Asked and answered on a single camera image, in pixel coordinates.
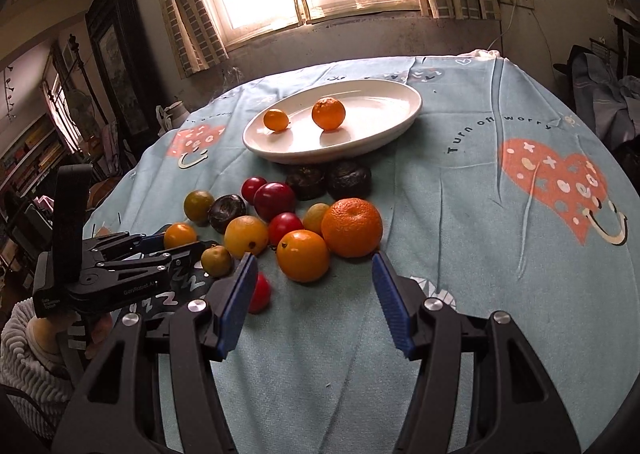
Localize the small rough tangerine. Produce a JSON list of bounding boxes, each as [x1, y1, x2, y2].
[[163, 222, 198, 249]]

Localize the small yellow-green fruit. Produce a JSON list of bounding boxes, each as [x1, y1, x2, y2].
[[201, 245, 234, 278]]

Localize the green-orange small fruit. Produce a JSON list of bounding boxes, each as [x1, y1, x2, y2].
[[183, 189, 215, 226]]

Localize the dark purple passion fruit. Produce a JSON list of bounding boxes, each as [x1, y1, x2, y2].
[[207, 194, 246, 234]]

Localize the red plum front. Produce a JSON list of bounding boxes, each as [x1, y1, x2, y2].
[[248, 273, 271, 314]]

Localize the small red plum back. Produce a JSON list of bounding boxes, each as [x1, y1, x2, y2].
[[241, 177, 267, 206]]

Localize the small orange kumquat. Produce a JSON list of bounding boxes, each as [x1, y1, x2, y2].
[[262, 108, 290, 133]]

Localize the large rough tangerine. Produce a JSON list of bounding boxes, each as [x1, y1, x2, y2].
[[321, 198, 383, 259]]

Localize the smooth orange with stem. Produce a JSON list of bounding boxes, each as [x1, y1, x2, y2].
[[311, 97, 346, 131]]

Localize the person's left hand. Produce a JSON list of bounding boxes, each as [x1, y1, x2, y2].
[[27, 312, 113, 360]]

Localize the yellow-orange round fruit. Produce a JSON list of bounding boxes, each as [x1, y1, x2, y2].
[[224, 215, 269, 259]]

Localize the white striped sleeve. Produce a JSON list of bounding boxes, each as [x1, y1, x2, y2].
[[1, 299, 73, 440]]

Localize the large dark red plum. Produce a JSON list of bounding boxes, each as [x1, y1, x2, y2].
[[254, 182, 296, 222]]

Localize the red plum middle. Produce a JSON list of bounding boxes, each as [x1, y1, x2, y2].
[[268, 212, 304, 248]]

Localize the yellow fruit behind oranges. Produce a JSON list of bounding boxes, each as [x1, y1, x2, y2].
[[302, 203, 330, 235]]

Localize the white kettle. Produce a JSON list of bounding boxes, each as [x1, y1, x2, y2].
[[155, 100, 190, 135]]

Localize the light blue printed tablecloth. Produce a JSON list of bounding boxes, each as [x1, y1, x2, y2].
[[84, 54, 639, 453]]

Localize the left checkered curtain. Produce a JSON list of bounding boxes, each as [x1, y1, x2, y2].
[[159, 0, 228, 78]]

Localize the dark framed picture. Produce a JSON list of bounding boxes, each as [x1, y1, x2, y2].
[[85, 0, 166, 156]]

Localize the white oval plate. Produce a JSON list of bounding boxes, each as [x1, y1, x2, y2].
[[243, 79, 422, 165]]

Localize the pile of grey clothes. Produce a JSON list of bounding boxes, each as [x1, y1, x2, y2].
[[556, 45, 639, 151]]

